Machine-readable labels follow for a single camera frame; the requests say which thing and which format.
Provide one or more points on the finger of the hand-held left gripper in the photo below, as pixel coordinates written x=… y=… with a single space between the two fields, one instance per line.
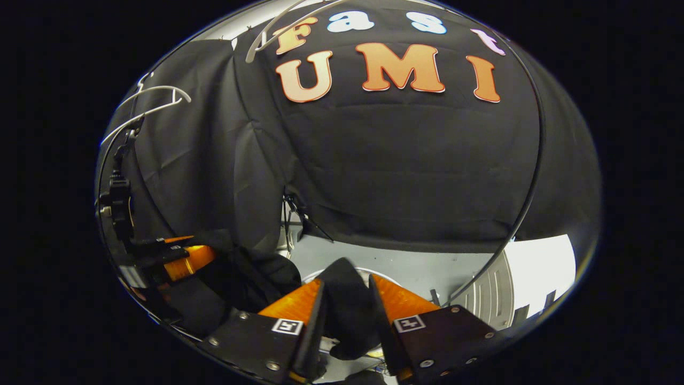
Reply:
x=192 y=259
x=176 y=239

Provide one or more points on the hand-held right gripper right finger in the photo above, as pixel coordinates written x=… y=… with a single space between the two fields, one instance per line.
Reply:
x=382 y=326

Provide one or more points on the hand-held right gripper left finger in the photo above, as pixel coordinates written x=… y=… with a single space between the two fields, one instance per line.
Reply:
x=315 y=331

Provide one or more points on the black ribbed jacket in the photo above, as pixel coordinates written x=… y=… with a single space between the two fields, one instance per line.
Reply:
x=347 y=305

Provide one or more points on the white clothes hanger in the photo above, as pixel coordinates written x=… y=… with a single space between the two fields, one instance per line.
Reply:
x=251 y=51
x=165 y=88

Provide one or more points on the grey ribbed panel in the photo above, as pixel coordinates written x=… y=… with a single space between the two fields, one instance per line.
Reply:
x=491 y=299

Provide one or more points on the black backdrop cloth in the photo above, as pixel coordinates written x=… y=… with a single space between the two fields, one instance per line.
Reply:
x=401 y=171

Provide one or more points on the black clothes rack rail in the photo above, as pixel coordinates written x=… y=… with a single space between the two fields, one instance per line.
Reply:
x=541 y=144

